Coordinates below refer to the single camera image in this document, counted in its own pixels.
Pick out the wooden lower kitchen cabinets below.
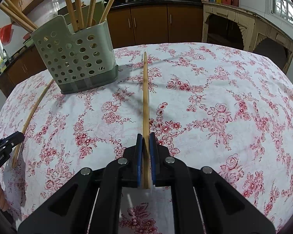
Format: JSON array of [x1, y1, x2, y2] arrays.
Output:
[[0, 4, 204, 98]]

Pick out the floral white tablecloth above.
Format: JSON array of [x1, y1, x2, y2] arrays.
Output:
[[0, 43, 293, 234]]

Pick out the cream carved wooden table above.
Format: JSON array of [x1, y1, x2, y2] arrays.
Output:
[[201, 2, 293, 75]]

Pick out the bunch of bamboo chopsticks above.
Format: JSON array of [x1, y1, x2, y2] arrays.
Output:
[[0, 0, 126, 41]]

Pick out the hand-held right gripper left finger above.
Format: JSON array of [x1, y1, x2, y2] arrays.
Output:
[[17, 134, 144, 234]]

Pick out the wooden chopstick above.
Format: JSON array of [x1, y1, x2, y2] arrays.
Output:
[[142, 52, 152, 190], [12, 79, 54, 168]]

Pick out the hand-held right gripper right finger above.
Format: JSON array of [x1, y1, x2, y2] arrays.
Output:
[[148, 132, 276, 234]]

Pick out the green perforated utensil holder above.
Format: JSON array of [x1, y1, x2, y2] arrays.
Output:
[[30, 0, 119, 95]]

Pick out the person's left hand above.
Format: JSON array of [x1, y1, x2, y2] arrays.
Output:
[[0, 177, 10, 212]]

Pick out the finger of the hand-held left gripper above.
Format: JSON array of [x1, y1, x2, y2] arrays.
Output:
[[0, 131, 25, 158]]

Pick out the red hanging plastic bag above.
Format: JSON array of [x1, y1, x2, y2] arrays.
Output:
[[0, 24, 15, 45]]

